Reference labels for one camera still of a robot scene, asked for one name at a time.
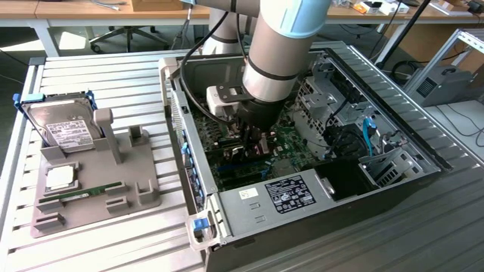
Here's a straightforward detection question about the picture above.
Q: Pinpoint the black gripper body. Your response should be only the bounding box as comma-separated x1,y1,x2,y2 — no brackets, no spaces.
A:
236,97,285,134

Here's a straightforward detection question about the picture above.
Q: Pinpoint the metal CPU socket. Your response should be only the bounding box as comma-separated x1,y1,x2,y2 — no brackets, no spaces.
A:
219,121,245,142

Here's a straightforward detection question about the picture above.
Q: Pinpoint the blue expansion slot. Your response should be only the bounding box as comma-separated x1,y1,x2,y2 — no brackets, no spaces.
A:
217,161,268,172

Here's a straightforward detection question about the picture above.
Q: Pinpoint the green Dell motherboard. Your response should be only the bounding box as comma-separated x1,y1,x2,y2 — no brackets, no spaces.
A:
191,109,323,192

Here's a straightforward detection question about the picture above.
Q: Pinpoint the silver chipset heatsink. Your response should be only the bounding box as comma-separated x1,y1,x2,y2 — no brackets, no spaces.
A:
273,160,299,176

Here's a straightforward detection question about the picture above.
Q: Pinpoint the metal disk bay cage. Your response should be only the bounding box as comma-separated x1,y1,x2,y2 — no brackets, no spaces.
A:
296,76,341,134

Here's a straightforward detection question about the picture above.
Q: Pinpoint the grey power supply unit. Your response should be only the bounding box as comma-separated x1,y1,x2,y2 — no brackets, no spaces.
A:
215,168,337,237

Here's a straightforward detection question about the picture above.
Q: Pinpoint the blue plastic case latch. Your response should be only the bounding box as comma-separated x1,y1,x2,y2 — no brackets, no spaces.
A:
191,218,209,239

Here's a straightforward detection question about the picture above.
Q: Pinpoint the black open PC case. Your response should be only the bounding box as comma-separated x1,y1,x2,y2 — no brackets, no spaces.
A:
159,47,453,272

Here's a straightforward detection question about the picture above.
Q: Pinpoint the grey plastic parts rack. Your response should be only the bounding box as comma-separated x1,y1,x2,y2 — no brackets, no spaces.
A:
29,109,164,239

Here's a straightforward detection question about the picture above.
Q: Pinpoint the green RAM stick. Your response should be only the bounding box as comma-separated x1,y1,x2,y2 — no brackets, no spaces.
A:
39,182,124,203

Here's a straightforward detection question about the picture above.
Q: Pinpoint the black office chair base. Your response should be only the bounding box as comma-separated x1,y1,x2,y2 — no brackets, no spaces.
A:
89,25,169,53

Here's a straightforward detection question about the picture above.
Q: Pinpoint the brown cardboard box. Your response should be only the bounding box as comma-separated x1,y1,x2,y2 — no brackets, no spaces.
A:
132,0,187,12

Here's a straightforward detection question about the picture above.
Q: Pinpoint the grey computer tower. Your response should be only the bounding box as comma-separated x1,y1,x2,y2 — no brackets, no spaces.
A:
415,64,477,107

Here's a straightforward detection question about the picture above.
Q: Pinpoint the black slanted pole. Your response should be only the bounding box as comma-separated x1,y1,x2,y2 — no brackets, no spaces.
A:
372,0,432,69

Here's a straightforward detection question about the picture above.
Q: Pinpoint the hard disk in blue caddy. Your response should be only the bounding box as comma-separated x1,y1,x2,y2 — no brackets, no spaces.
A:
13,90,104,154

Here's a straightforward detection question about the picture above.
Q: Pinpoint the silver CPU chip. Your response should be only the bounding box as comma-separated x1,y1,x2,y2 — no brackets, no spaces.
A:
44,166,76,192

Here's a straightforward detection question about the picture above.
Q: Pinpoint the wooden desk with small boxes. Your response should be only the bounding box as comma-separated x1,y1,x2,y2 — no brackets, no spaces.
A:
324,0,484,57

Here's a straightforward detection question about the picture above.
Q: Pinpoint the long wooden desk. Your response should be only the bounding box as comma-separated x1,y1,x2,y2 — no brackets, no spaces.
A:
0,0,212,57

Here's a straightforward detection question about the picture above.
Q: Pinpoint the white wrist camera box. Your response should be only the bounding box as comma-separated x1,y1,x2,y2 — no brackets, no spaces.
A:
205,84,253,117

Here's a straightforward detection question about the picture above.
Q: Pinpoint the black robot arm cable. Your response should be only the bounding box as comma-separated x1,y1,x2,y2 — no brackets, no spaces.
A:
179,7,243,125

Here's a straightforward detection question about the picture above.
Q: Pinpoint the blue SATA wire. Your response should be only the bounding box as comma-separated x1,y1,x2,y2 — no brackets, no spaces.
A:
361,117,379,157

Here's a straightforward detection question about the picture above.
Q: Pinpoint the perforated metal drive bracket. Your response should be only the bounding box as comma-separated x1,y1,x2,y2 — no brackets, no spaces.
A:
357,147,417,188

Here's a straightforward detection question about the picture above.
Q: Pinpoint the aluminium profile frame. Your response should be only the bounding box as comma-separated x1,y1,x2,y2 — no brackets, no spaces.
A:
403,28,484,94

